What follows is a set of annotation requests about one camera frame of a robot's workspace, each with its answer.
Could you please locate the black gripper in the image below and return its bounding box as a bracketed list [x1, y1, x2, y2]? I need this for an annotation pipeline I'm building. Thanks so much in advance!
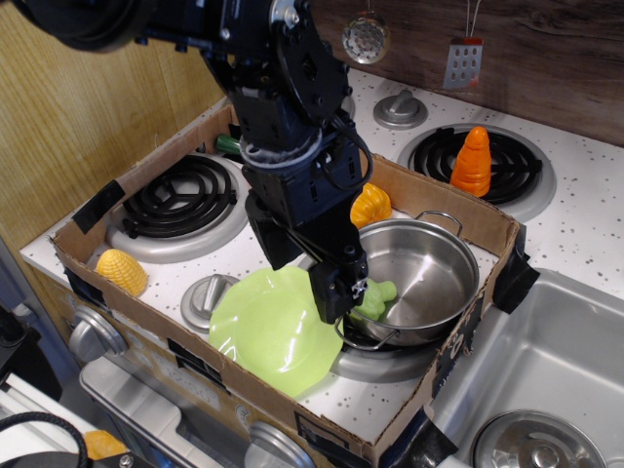
[243, 136, 369, 324]

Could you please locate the green toy broccoli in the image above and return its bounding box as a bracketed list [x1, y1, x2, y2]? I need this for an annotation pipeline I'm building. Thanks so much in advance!
[354, 279, 398, 321]

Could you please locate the stainless steel pan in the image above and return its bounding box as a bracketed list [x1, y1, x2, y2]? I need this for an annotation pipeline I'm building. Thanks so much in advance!
[342, 211, 480, 351]

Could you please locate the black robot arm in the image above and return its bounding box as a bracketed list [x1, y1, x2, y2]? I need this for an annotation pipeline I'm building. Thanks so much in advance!
[16, 1, 372, 324]

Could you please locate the green plastic plate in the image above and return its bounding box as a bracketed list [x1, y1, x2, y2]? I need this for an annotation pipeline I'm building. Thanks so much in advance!
[208, 266, 343, 397]

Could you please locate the orange toy pumpkin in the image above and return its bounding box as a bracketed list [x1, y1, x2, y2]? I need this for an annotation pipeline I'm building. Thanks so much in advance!
[350, 183, 393, 229]

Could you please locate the front right coil burner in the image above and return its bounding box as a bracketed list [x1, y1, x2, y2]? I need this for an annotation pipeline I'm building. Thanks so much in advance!
[297, 253, 440, 384]

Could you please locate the coil burner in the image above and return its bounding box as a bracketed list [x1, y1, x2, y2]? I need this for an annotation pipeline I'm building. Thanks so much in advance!
[106, 152, 250, 264]
[398, 124, 557, 223]
[297, 253, 440, 384]

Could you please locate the front grey stove knob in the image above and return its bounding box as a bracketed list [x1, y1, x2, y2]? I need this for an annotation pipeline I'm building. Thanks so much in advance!
[180, 274, 238, 333]

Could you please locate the grey stove knob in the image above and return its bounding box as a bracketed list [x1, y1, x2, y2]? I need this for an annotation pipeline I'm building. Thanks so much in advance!
[180, 274, 238, 333]
[373, 90, 428, 131]

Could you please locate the front left coil burner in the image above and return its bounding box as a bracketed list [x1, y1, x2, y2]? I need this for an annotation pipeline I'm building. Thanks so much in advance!
[106, 152, 250, 264]

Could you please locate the orange toy carrot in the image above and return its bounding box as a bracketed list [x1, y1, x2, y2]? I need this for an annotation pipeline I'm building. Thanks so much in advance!
[215, 134, 242, 156]

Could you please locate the back grey stove knob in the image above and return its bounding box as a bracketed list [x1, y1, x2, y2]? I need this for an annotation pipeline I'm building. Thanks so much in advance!
[373, 90, 428, 131]

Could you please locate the cardboard fence box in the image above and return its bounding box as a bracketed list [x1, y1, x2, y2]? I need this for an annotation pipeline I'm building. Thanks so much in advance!
[53, 105, 538, 467]

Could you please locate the middle oven front knob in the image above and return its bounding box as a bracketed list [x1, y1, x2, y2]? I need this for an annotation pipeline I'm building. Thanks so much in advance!
[244, 421, 315, 468]

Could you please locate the oven knob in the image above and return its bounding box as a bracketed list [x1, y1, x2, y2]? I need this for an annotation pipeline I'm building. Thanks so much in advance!
[244, 421, 315, 468]
[68, 305, 129, 363]

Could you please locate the orange toy cone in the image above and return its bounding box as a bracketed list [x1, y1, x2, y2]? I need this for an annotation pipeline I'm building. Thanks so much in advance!
[450, 126, 492, 198]

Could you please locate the yellow toy corn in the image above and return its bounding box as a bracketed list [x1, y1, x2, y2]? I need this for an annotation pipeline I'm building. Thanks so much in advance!
[96, 249, 148, 296]

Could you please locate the left oven front knob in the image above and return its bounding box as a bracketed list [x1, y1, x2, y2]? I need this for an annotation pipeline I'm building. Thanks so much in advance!
[68, 305, 129, 363]

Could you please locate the back right coil burner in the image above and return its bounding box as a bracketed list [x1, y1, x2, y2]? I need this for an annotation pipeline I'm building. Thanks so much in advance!
[398, 124, 557, 223]

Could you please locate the hanging round strainer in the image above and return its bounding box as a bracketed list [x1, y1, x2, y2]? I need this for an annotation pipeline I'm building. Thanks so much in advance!
[342, 1, 391, 65]

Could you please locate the hanging metal spatula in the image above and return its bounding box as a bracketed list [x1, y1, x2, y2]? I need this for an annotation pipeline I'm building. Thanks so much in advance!
[443, 0, 484, 90]

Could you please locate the steel sink basin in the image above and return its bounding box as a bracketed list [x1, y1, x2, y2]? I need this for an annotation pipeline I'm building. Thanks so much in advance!
[433, 270, 623, 467]

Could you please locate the orange toy bottom left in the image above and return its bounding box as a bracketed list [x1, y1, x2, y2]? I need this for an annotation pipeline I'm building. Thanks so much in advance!
[84, 430, 128, 460]

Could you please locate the sink drain strainer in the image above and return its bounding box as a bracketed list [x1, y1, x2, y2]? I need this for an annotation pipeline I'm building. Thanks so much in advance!
[470, 410, 606, 467]

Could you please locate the grey oven door handle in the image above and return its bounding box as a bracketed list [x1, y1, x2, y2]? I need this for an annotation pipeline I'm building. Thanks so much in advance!
[80, 358, 248, 467]

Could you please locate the black braided cable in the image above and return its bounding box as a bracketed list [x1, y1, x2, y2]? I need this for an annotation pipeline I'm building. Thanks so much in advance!
[0, 411, 90, 468]

